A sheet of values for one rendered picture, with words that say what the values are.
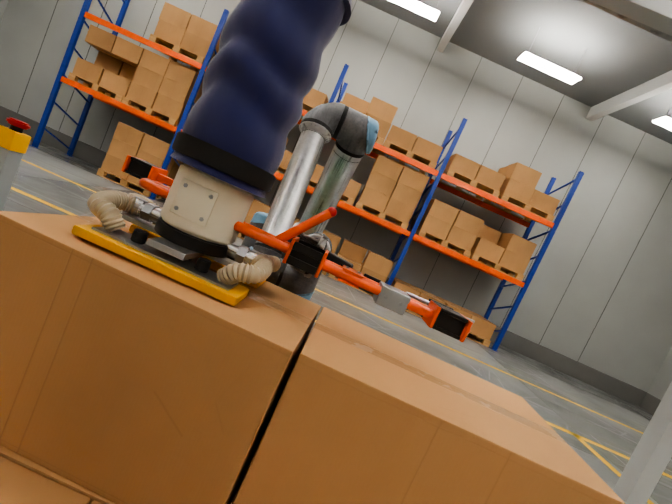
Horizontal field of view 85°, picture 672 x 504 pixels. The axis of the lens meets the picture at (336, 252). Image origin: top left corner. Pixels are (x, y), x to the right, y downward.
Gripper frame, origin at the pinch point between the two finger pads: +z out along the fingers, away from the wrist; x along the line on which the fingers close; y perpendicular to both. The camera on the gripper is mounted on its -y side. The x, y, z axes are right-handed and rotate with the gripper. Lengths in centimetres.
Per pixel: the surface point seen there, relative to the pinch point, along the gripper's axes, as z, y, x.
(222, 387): 21.8, 5.3, -24.3
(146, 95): -710, 484, 85
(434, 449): 23.3, -32.1, -18.5
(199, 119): 9.3, 32.1, 17.4
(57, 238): 18.0, 43.7, -13.2
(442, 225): -714, -202, 92
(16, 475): 23, 32, -53
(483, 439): 23.6, -38.7, -13.3
